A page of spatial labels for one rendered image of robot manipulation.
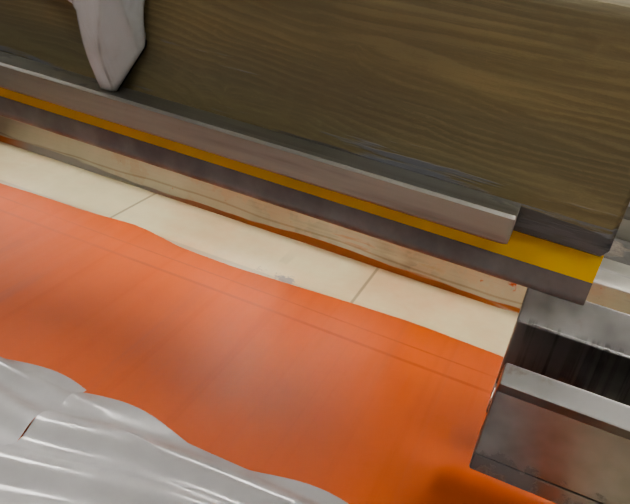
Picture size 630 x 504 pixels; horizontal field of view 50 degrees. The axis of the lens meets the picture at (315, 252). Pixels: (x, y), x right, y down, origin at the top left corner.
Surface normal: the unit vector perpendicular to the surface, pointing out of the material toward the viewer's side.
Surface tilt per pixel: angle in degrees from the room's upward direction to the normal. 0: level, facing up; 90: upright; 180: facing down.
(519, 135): 90
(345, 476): 0
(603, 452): 90
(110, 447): 33
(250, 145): 90
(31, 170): 0
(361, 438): 0
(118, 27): 110
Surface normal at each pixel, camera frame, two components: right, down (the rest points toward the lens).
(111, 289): 0.15, -0.87
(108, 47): 0.41, 0.74
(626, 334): -0.17, -0.34
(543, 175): -0.39, 0.38
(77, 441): 0.04, -0.47
